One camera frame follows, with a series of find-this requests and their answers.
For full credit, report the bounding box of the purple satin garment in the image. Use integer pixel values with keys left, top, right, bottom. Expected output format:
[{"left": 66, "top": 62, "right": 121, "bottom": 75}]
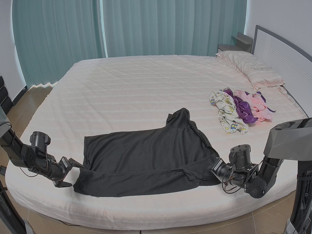
[{"left": 224, "top": 88, "right": 277, "bottom": 125}]

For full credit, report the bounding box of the cream pillow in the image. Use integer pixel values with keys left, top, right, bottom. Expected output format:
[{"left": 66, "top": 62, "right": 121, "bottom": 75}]
[{"left": 215, "top": 50, "right": 286, "bottom": 91}]

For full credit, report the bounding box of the grey bedside table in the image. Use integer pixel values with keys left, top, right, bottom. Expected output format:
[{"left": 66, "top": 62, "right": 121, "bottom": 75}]
[{"left": 218, "top": 32, "right": 253, "bottom": 55}]

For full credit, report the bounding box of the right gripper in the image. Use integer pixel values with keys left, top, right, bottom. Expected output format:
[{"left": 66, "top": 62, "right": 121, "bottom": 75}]
[{"left": 208, "top": 163, "right": 235, "bottom": 182}]

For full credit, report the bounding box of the black T-shirt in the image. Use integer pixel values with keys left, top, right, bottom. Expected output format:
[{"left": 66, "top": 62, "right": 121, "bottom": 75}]
[{"left": 73, "top": 108, "right": 220, "bottom": 197}]

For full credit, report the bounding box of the bed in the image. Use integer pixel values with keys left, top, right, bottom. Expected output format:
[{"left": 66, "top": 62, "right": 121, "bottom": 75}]
[{"left": 5, "top": 25, "right": 312, "bottom": 231}]

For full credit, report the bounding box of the white printed garment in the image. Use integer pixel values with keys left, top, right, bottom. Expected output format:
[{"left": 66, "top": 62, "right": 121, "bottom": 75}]
[{"left": 209, "top": 89, "right": 249, "bottom": 136}]

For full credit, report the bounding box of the blue-green curtain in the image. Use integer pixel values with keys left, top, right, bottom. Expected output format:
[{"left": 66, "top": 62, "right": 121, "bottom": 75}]
[
  {"left": 12, "top": 0, "right": 108, "bottom": 88},
  {"left": 101, "top": 0, "right": 249, "bottom": 58}
]

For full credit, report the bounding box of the dark grey chest of drawers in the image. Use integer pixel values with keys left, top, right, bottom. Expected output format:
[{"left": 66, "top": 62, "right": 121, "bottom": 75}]
[{"left": 0, "top": 76, "right": 13, "bottom": 115}]

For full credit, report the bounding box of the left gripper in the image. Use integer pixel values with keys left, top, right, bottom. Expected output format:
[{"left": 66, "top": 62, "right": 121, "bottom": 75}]
[{"left": 50, "top": 157, "right": 85, "bottom": 188}]

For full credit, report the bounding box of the pink garment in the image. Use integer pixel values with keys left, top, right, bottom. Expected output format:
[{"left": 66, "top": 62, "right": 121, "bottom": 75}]
[{"left": 234, "top": 90, "right": 273, "bottom": 125}]

